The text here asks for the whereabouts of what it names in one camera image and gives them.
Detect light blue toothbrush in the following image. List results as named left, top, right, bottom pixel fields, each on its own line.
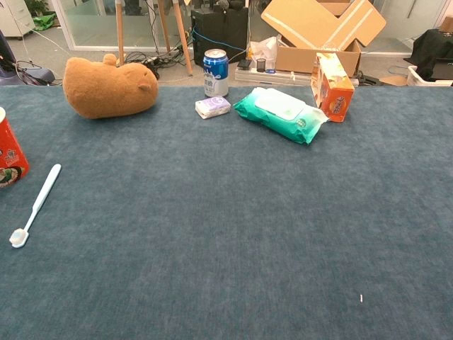
left=8, top=163, right=62, bottom=249

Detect blue table cloth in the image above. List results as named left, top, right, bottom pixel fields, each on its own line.
left=0, top=84, right=453, bottom=340

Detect small purple tissue pack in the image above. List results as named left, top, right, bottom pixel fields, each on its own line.
left=195, top=95, right=231, bottom=120

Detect green wet wipes pack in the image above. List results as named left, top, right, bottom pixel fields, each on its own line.
left=232, top=86, right=330, bottom=146

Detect blue and white drink can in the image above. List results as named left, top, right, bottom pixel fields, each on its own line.
left=202, top=49, right=230, bottom=98

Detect white plastic bag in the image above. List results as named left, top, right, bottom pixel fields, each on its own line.
left=247, top=35, right=279, bottom=70

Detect orange cardboard snack box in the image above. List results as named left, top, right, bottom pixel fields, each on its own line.
left=310, top=52, right=355, bottom=123

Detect black computer tower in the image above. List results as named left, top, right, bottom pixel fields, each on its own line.
left=190, top=6, right=249, bottom=67

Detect wooden easel legs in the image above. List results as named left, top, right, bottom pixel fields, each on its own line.
left=115, top=0, right=194, bottom=77

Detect brown capybara plush toy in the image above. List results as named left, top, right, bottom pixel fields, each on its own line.
left=62, top=53, right=159, bottom=120

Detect open brown cardboard box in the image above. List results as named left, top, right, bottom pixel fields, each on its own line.
left=260, top=0, right=387, bottom=77

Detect flat brown cardboard piece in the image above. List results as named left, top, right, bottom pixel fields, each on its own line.
left=380, top=74, right=408, bottom=86

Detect dark blue machine body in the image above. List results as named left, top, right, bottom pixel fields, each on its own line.
left=0, top=30, right=56, bottom=86

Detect white plastic crate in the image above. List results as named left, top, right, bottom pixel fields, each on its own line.
left=406, top=65, right=453, bottom=87

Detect red paper noodle cup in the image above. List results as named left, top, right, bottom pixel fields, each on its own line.
left=0, top=106, right=30, bottom=188

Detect green bag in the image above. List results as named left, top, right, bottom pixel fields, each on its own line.
left=32, top=12, right=57, bottom=32

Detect black cloth covered object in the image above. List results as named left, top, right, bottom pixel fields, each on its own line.
left=412, top=28, right=453, bottom=81

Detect green potted plant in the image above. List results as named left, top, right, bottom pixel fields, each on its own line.
left=23, top=0, right=50, bottom=17

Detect white cabinet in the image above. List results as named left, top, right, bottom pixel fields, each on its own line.
left=0, top=0, right=36, bottom=38

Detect black cable tangle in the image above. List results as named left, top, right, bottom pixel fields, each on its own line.
left=123, top=49, right=194, bottom=81

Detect black metal bracket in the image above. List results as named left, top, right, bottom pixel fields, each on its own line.
left=355, top=70, right=382, bottom=86

